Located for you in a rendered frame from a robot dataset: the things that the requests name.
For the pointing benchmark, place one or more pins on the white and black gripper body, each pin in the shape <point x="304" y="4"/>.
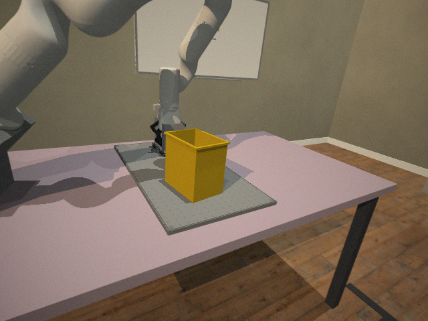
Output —
<point x="168" y="116"/>

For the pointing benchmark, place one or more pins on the yellow open-top bin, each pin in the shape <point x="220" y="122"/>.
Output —
<point x="195" y="163"/>

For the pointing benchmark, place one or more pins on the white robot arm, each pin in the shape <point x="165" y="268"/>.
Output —
<point x="35" y="41"/>

